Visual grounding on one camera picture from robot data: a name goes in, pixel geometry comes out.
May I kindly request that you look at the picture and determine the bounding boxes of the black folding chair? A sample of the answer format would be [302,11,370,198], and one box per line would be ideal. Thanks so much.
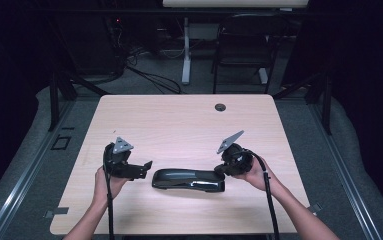
[211,13,288,95]

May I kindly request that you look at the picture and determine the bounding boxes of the person's right hand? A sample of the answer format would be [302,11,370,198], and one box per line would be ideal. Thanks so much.
[231,156,280,195]

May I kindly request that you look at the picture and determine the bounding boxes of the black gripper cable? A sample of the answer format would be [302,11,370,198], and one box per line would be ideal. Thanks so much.
[102,154,116,240]
[243,149,281,240]

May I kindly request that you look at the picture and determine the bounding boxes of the short white desk leg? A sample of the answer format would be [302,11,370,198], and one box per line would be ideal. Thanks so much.
[258,67,270,85]

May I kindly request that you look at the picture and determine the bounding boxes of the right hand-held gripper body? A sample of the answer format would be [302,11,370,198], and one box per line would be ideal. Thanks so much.
[216,129,255,177]

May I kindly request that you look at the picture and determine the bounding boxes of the person's left hand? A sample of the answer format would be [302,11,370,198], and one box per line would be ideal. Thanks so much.
[93,166,130,203]

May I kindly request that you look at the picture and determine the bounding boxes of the black metal stand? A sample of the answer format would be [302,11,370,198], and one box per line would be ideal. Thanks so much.
[272,71,333,136]
[47,68,111,132]

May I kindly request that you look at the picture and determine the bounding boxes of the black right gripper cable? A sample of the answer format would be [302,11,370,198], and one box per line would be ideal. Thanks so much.
[243,149,281,240]

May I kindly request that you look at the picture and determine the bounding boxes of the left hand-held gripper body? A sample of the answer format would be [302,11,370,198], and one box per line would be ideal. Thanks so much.
[102,136,146,180]

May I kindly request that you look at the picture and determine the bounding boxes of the aluminium floor rail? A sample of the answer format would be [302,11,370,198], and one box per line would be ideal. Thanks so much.
[0,99,77,240]
[308,99,383,240]

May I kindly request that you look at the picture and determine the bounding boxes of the black stapler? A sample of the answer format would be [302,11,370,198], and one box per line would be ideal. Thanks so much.
[151,168,226,194]

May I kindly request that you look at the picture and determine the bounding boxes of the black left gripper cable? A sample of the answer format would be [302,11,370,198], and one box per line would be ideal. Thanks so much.
[102,154,116,240]

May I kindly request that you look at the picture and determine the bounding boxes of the long white desk leg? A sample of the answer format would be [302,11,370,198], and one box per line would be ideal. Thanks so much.
[181,16,193,86]

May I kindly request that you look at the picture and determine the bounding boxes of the grey tape strip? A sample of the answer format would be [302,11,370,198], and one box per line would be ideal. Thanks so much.
[307,202,324,215]
[44,206,70,220]

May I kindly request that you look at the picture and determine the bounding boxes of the black floor cables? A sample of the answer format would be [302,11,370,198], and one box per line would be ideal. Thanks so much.
[124,46,183,95]

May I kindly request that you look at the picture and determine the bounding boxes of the white desk top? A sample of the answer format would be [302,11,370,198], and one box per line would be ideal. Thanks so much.
[162,0,309,9]

